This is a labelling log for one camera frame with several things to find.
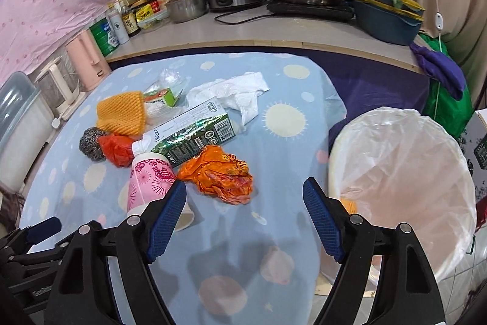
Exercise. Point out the dark soy sauce bottle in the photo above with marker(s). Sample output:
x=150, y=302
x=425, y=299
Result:
x=130, y=22

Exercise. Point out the clear plastic bag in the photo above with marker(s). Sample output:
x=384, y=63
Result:
x=169, y=77

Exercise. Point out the pink thermos jug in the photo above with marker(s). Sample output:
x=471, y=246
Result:
x=85, y=58

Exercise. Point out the black induction cooker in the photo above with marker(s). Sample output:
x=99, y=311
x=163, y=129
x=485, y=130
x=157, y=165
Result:
x=312, y=11

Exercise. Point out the orange plastic wrapper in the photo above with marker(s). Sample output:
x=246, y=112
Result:
x=217, y=176

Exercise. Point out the blue basin with yellow trays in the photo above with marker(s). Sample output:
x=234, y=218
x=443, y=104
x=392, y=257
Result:
x=384, y=22

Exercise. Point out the clear food container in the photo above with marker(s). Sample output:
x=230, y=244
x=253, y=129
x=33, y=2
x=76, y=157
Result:
x=152, y=22

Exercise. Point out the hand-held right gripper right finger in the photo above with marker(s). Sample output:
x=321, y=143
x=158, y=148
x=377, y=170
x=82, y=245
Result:
x=323, y=224

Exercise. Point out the clear plastic storage box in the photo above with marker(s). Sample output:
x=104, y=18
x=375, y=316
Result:
x=19, y=127

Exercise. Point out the small steel pot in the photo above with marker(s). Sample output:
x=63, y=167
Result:
x=186, y=7

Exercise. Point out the white bin with plastic liner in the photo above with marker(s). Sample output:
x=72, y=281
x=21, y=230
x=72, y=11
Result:
x=403, y=172

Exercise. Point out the light green carton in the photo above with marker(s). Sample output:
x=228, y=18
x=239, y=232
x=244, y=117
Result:
x=163, y=96

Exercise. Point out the purple cloth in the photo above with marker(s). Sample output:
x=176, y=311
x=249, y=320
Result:
x=441, y=70

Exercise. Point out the blue sun-print blanket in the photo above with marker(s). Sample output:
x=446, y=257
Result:
x=236, y=237

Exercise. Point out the red plastic bag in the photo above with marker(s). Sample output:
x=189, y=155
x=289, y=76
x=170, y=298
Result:
x=116, y=151

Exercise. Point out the white paper towel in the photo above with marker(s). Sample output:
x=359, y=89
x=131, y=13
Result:
x=236, y=92

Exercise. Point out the orange foam fruit net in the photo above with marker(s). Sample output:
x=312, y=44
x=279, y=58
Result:
x=121, y=111

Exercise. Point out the cream glass electric kettle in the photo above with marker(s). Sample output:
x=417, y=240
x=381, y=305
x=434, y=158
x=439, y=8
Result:
x=61, y=85

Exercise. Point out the steel wool scrubber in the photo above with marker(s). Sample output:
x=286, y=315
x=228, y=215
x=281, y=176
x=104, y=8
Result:
x=90, y=144

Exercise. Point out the pink flower-print paper cup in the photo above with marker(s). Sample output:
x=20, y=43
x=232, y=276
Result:
x=150, y=178

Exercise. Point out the green tin can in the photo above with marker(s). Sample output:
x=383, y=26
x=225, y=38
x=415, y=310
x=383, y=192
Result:
x=102, y=37

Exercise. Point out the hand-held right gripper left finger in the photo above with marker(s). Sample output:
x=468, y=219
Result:
x=167, y=222

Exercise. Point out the white plastic bottle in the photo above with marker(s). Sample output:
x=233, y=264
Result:
x=118, y=28

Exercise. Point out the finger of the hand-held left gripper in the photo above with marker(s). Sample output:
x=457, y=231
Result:
x=43, y=228

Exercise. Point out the long dark green carton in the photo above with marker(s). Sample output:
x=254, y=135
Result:
x=194, y=134

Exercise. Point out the green plastic bag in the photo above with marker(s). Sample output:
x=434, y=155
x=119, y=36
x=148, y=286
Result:
x=445, y=111

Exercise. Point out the white cardboard box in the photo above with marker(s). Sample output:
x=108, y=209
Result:
x=475, y=146

